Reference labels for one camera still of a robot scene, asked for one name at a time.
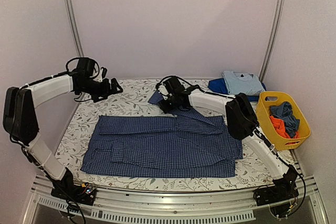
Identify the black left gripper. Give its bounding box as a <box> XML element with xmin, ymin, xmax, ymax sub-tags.
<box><xmin>78</xmin><ymin>77</ymin><xmax>123</xmax><ymax>102</ymax></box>

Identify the blue checkered button shirt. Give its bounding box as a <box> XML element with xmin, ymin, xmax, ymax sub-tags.
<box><xmin>80</xmin><ymin>90</ymin><xmax>244</xmax><ymax>179</ymax></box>

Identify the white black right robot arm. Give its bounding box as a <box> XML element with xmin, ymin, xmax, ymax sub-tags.
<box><xmin>155</xmin><ymin>76</ymin><xmax>299</xmax><ymax>201</ymax></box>

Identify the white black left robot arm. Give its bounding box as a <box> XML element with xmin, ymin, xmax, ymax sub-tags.
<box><xmin>3</xmin><ymin>57</ymin><xmax>123</xmax><ymax>200</ymax></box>

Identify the yellow plastic laundry basket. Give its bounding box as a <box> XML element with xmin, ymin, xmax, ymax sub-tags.
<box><xmin>256</xmin><ymin>91</ymin><xmax>311</xmax><ymax>151</ymax></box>

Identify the folded royal blue garment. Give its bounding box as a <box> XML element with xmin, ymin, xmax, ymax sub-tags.
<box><xmin>208</xmin><ymin>78</ymin><xmax>266</xmax><ymax>102</ymax></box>

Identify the folded light blue t-shirt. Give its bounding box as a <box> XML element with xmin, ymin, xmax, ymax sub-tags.
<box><xmin>222</xmin><ymin>70</ymin><xmax>265</xmax><ymax>96</ymax></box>

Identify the floral patterned table cloth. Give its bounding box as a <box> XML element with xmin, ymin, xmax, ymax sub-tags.
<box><xmin>52</xmin><ymin>78</ymin><xmax>296</xmax><ymax>192</ymax></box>

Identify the orange garment in basket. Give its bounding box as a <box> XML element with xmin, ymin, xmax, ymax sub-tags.
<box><xmin>269</xmin><ymin>115</ymin><xmax>300</xmax><ymax>138</ymax></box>

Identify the grey blue garment in basket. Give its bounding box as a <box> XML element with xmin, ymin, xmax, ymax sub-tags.
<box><xmin>269</xmin><ymin>101</ymin><xmax>300</xmax><ymax>134</ymax></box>

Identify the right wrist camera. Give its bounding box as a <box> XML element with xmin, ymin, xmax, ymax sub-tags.
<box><xmin>157</xmin><ymin>85</ymin><xmax>169</xmax><ymax>100</ymax></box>

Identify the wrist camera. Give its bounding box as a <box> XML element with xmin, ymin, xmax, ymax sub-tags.
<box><xmin>157</xmin><ymin>85</ymin><xmax>169</xmax><ymax>100</ymax></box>
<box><xmin>97</xmin><ymin>67</ymin><xmax>107</xmax><ymax>82</ymax></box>

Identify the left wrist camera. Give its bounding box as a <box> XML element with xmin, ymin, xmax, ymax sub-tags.
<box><xmin>97</xmin><ymin>67</ymin><xmax>107</xmax><ymax>82</ymax></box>

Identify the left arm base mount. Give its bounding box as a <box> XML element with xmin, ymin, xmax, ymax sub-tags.
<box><xmin>51</xmin><ymin>178</ymin><xmax>97</xmax><ymax>206</ymax></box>

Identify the aluminium front rail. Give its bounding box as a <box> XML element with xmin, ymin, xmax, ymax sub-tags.
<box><xmin>23</xmin><ymin>175</ymin><xmax>329</xmax><ymax>224</ymax></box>

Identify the left aluminium frame post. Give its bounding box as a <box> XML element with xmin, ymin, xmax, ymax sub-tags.
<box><xmin>64</xmin><ymin>0</ymin><xmax>85</xmax><ymax>57</ymax></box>

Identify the aluminium frame post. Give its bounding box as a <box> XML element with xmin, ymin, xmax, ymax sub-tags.
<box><xmin>259</xmin><ymin>0</ymin><xmax>285</xmax><ymax>82</ymax></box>
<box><xmin>64</xmin><ymin>0</ymin><xmax>85</xmax><ymax>57</ymax></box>

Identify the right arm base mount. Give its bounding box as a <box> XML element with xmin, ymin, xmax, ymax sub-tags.
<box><xmin>253</xmin><ymin>181</ymin><xmax>299</xmax><ymax>219</ymax></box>

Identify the right aluminium frame post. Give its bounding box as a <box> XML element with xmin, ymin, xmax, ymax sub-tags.
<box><xmin>259</xmin><ymin>0</ymin><xmax>285</xmax><ymax>82</ymax></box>

